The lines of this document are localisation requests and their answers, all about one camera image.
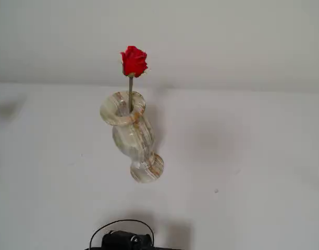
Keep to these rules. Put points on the red rose with green stem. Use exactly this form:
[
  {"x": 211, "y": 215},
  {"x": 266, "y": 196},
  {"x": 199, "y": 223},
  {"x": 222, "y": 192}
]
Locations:
[{"x": 133, "y": 62}]

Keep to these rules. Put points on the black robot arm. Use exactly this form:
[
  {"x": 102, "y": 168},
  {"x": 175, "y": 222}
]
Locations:
[{"x": 117, "y": 240}]

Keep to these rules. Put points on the striped onyx stone vase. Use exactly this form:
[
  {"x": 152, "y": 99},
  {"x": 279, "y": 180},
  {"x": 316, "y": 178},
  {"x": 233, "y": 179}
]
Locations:
[{"x": 138, "y": 140}]

